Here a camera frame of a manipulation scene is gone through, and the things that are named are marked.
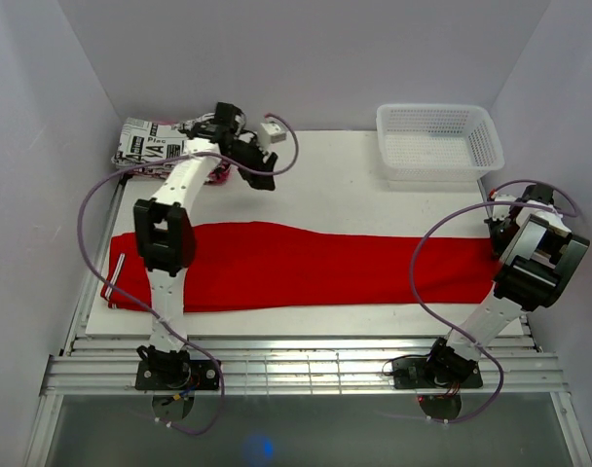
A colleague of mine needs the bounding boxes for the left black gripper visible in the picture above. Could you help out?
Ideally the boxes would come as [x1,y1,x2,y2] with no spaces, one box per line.
[222,135,278,193]

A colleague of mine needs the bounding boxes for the red trousers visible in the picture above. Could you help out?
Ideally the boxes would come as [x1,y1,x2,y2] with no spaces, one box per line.
[99,221,502,315]

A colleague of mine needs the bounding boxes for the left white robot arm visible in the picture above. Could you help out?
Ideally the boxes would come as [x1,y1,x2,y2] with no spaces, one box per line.
[133,102,286,391]

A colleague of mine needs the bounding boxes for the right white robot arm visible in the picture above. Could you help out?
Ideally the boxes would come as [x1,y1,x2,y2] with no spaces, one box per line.
[424,180,590,386]

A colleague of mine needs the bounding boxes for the newspaper print folded trousers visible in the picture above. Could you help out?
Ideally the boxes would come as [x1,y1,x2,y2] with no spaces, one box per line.
[111,113,213,179]

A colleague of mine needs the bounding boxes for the white plastic basket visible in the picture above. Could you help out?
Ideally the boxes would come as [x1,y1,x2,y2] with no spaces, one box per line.
[376,103,504,183]

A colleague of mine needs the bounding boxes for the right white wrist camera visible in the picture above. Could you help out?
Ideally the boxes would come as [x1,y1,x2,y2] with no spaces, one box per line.
[488,190,517,222]

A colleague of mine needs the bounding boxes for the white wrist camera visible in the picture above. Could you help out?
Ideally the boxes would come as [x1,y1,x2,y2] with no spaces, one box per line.
[488,190,517,222]
[257,120,287,148]

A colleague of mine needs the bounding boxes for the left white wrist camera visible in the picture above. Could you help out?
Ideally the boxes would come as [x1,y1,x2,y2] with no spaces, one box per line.
[257,120,287,148]

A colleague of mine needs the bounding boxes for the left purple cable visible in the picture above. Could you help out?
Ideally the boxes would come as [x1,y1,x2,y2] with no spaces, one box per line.
[76,112,300,437]

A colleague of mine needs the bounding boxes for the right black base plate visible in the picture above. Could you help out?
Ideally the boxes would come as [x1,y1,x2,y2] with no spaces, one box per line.
[390,355,483,389]

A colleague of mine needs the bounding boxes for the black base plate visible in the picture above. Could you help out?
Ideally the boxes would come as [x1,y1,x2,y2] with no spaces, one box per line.
[133,360,220,392]
[390,355,483,389]

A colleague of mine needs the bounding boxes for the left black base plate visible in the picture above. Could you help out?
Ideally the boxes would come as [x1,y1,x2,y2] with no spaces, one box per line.
[133,360,220,392]

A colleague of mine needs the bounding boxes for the aluminium frame rail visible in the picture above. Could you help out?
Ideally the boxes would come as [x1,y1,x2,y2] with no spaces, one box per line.
[40,179,570,398]

